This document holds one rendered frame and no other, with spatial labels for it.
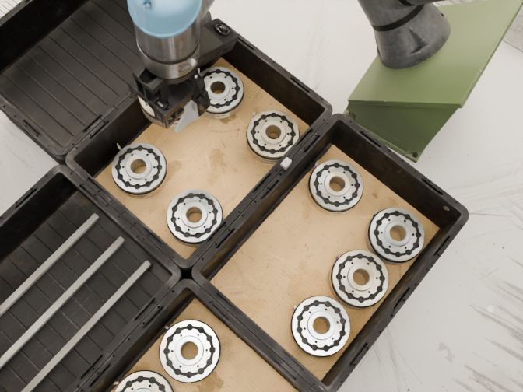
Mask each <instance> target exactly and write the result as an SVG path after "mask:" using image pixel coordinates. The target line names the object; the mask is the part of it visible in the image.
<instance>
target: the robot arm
mask: <svg viewBox="0 0 523 392"><path fill-rule="evenodd" d="M214 1H215V0H127V2H128V10H129V13H130V16H131V18H132V22H133V25H134V29H135V35H136V41H137V45H138V49H139V56H140V58H141V60H142V63H141V64H140V65H139V66H138V67H137V68H135V69H134V70H133V71H132V75H133V79H132V80H131V81H130V82H128V86H129V89H130V92H131V95H132V99H134V98H136V97H137V96H139V98H140V99H142V100H143V101H144V102H146V106H148V105H149V106H150V107H151V108H152V110H153V112H154V117H155V118H157V119H158V120H159V121H160V122H162V123H163V124H164V123H165V126H166V129H168V128H169V127H170V126H171V125H172V124H173V123H174V122H175V121H176V120H177V119H178V118H179V117H180V116H181V119H180V120H179V121H178V123H177V125H176V126H175V128H174V131H175V132H179V131H181V130H182V129H183V128H185V127H186V126H188V125H189V124H190V123H191V122H192V121H197V120H198V119H199V118H200V117H201V116H202V115H203V114H204V113H205V112H206V111H207V109H208V108H209V107H210V104H211V103H210V99H209V95H208V91H207V90H206V89H205V82H204V79H203V78H202V77H201V76H200V75H199V74H198V73H197V72H196V70H197V68H200V67H201V66H203V65H205V64H207V63H209V62H210V61H212V60H214V59H216V58H218V57H219V56H221V55H223V54H225V53H227V52H228V51H231V50H232V49H233V46H234V45H235V43H236V42H237V39H238V37H239V36H238V35H237V34H236V33H235V32H233V31H232V29H231V28H230V27H229V26H228V25H226V24H225V23H224V22H223V21H222V20H220V19H219V18H216V19H214V20H211V21H209V22H207V23H204V24H202V25H201V22H202V20H203V18H204V17H205V15H206V13H207V12H208V11H209V9H210V7H211V6H212V4H213V2H214ZM357 1H358V2H359V4H360V7H361V9H362V10H363V12H364V14H365V15H366V17H367V19H368V20H369V22H370V24H371V26H372V27H373V29H374V36H375V40H376V45H377V54H378V56H379V58H380V59H381V61H382V63H383V64H384V65H385V66H386V67H388V68H393V69H400V68H408V67H411V66H414V65H417V64H419V63H420V62H422V61H425V60H426V59H428V58H429V57H431V56H432V55H434V54H435V53H436V52H437V51H439V50H440V49H441V48H442V46H443V45H444V44H445V42H446V41H447V39H448V37H449V35H450V32H451V27H450V24H449V22H448V19H447V17H446V16H445V14H443V13H442V11H440V10H438V8H437V7H436V6H435V5H434V4H433V3H432V2H442V1H447V0H357ZM200 25H201V26H200ZM133 89H134V90H135V92H134V91H133ZM169 118H170V121H169V122H168V119H169Z"/></svg>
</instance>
